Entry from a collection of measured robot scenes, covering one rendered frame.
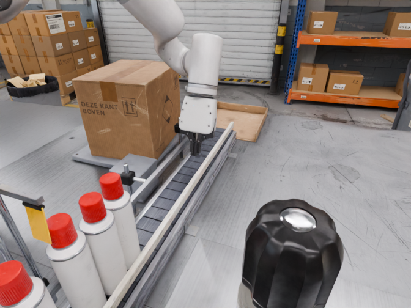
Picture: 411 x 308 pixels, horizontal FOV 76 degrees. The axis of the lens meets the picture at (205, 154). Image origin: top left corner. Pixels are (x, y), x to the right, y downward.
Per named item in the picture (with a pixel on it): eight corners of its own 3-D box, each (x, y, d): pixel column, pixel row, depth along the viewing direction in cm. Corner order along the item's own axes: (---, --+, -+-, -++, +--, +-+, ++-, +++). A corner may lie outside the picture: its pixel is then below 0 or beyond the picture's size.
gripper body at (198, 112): (180, 90, 73) (175, 129, 76) (214, 93, 70) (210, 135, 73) (189, 91, 80) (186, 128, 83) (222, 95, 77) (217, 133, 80)
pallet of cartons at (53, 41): (66, 106, 372) (40, 14, 313) (14, 101, 387) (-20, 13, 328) (109, 82, 473) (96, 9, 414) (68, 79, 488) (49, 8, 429)
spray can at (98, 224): (120, 300, 46) (95, 213, 36) (94, 293, 47) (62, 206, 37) (134, 274, 50) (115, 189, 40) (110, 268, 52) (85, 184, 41)
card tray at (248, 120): (255, 142, 106) (256, 133, 104) (195, 132, 114) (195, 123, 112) (266, 115, 130) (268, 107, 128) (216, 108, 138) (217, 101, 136)
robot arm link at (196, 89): (181, 82, 72) (180, 93, 73) (211, 85, 70) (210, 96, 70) (192, 84, 80) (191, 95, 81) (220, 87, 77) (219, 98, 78)
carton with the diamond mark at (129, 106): (154, 164, 89) (144, 84, 75) (90, 155, 94) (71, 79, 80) (181, 127, 114) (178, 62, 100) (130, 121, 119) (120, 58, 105)
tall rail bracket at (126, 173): (151, 224, 68) (143, 172, 60) (126, 217, 70) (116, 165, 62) (157, 216, 71) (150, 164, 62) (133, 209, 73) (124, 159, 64)
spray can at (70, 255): (86, 331, 42) (46, 243, 31) (69, 310, 45) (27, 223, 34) (114, 305, 45) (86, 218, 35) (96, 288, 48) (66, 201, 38)
